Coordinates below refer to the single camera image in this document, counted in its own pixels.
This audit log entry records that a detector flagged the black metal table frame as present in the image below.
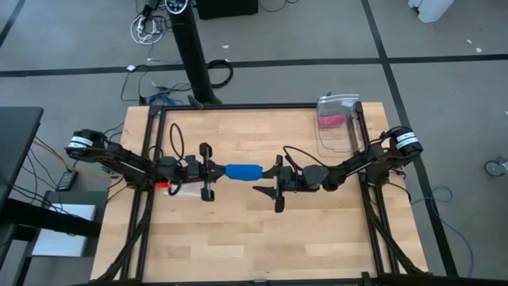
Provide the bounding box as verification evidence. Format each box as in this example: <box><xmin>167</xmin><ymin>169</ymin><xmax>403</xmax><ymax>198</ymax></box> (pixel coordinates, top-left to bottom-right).
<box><xmin>94</xmin><ymin>101</ymin><xmax>508</xmax><ymax>286</ymax></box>

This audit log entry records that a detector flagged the clear plastic zip bag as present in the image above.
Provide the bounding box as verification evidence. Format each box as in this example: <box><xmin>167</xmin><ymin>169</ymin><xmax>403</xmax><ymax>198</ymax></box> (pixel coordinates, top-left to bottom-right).
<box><xmin>316</xmin><ymin>94</ymin><xmax>361</xmax><ymax>154</ymax></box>

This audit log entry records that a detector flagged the black cabinet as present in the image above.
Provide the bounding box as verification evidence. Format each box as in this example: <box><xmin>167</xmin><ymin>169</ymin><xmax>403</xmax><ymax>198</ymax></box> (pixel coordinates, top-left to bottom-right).
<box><xmin>196</xmin><ymin>0</ymin><xmax>259</xmax><ymax>20</ymax></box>

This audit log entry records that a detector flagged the black camera cable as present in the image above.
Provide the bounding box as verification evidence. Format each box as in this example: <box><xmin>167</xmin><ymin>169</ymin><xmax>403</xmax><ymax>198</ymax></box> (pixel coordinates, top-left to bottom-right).
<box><xmin>169</xmin><ymin>122</ymin><xmax>186</xmax><ymax>162</ymax></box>
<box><xmin>283</xmin><ymin>145</ymin><xmax>318</xmax><ymax>168</ymax></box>

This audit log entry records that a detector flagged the black power adapter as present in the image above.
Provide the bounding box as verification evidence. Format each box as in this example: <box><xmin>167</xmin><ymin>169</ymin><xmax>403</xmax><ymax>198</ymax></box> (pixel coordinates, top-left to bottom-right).
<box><xmin>57</xmin><ymin>170</ymin><xmax>79</xmax><ymax>191</ymax></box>

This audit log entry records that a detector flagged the pink bandage roll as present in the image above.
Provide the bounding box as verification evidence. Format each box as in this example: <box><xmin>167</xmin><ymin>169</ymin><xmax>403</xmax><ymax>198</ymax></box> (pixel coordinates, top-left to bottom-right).
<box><xmin>318</xmin><ymin>114</ymin><xmax>347</xmax><ymax>129</ymax></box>

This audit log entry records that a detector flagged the blue elastic bandage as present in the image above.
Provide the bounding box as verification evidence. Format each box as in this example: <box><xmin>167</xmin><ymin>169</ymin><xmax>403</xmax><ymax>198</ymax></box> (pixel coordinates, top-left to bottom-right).
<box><xmin>225</xmin><ymin>163</ymin><xmax>264</xmax><ymax>183</ymax></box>

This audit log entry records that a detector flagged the white plastic object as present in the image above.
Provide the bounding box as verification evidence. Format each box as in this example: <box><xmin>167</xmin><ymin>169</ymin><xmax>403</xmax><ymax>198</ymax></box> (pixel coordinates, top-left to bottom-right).
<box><xmin>408</xmin><ymin>0</ymin><xmax>456</xmax><ymax>24</ymax></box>

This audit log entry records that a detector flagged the blue tangled floor cable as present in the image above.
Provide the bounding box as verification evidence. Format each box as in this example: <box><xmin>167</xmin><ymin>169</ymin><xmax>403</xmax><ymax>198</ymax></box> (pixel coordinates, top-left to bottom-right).
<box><xmin>148</xmin><ymin>91</ymin><xmax>183</xmax><ymax>106</ymax></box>

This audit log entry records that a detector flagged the white cable bundle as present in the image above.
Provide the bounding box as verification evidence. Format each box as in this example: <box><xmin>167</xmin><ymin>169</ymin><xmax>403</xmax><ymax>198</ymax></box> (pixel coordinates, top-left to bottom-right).
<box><xmin>129</xmin><ymin>14</ymin><xmax>164</xmax><ymax>45</ymax></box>

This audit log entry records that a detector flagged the white plug with black cable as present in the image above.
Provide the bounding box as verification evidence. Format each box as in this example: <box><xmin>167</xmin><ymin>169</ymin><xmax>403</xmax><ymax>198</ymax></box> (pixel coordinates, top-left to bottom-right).
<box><xmin>120</xmin><ymin>64</ymin><xmax>152</xmax><ymax>102</ymax></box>

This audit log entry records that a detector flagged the black desk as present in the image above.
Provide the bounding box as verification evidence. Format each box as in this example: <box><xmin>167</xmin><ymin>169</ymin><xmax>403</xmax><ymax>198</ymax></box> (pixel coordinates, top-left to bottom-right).
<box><xmin>0</xmin><ymin>106</ymin><xmax>102</xmax><ymax>286</ymax></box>

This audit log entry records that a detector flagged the long blue floor cable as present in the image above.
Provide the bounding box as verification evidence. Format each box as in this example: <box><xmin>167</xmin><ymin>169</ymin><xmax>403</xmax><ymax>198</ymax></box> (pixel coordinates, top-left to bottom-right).
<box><xmin>410</xmin><ymin>185</ymin><xmax>475</xmax><ymax>277</ymax></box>

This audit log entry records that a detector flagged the black tower fan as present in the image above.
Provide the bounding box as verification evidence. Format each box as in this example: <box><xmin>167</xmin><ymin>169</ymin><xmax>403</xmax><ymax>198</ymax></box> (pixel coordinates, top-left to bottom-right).
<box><xmin>164</xmin><ymin>0</ymin><xmax>223</xmax><ymax>106</ymax></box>

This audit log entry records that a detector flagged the white shelf board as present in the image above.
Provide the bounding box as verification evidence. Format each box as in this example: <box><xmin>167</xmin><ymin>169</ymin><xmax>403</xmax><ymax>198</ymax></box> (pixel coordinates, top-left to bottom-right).
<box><xmin>31</xmin><ymin>203</ymin><xmax>98</xmax><ymax>257</ymax></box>

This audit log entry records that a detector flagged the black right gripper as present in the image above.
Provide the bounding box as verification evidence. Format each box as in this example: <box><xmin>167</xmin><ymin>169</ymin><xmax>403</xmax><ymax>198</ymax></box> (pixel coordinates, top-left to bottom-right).
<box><xmin>252</xmin><ymin>154</ymin><xmax>306</xmax><ymax>214</ymax></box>

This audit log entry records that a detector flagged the black coiled cable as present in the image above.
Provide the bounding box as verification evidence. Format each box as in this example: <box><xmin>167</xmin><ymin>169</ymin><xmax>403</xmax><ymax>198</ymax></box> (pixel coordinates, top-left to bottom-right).
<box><xmin>206</xmin><ymin>59</ymin><xmax>234</xmax><ymax>89</ymax></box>

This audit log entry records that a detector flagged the yellow cable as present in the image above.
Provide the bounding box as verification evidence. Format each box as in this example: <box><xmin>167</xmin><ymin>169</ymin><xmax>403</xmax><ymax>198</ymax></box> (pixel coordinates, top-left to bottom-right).
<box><xmin>33</xmin><ymin>138</ymin><xmax>114</xmax><ymax>183</ymax></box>

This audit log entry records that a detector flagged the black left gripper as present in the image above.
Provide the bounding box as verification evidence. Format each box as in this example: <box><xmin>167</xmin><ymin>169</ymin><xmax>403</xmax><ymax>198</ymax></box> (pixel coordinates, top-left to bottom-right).
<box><xmin>185</xmin><ymin>142</ymin><xmax>229</xmax><ymax>203</ymax></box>

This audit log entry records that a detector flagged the grey caster wheel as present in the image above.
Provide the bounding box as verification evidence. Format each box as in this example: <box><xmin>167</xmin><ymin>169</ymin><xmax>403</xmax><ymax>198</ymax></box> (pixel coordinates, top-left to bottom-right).
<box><xmin>483</xmin><ymin>157</ymin><xmax>508</xmax><ymax>178</ymax></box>

